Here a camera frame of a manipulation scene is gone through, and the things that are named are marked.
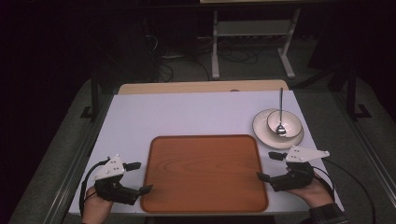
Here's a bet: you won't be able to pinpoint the white table mat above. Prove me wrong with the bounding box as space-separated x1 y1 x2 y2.
68 90 346 216

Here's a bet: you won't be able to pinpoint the white round plate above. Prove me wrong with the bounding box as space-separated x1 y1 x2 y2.
252 107 304 150

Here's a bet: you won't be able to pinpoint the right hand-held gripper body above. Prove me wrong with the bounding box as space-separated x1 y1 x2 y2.
270 146 331 192

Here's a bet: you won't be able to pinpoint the black floor cables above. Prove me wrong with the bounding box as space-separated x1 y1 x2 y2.
144 32 260 83

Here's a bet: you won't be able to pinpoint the person's right hand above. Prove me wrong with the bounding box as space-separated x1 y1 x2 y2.
286 173 334 209

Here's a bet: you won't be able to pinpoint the black metal stand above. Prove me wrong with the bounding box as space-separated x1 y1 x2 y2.
346 63 373 121
79 69 101 121

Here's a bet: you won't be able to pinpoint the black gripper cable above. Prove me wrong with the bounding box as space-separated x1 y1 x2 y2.
78 158 110 217
311 158 376 224

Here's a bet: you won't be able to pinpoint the person's left hand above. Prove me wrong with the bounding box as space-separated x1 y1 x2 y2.
81 186 114 224

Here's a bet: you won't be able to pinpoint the metal spoon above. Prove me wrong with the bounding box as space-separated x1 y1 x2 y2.
275 87 288 137

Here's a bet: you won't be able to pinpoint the person's dark sleeve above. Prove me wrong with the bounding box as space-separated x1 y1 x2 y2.
300 203 348 224

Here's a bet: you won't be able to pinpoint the brown wooden tray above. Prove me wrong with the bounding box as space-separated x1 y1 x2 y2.
140 133 270 215

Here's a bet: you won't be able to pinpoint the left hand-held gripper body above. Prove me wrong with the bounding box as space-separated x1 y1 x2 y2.
92 154 141 206

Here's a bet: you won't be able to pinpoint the white metal stand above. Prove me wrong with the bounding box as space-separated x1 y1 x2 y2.
210 8 302 81

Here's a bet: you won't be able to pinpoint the white bowl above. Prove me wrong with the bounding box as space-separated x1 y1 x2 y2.
266 109 304 140

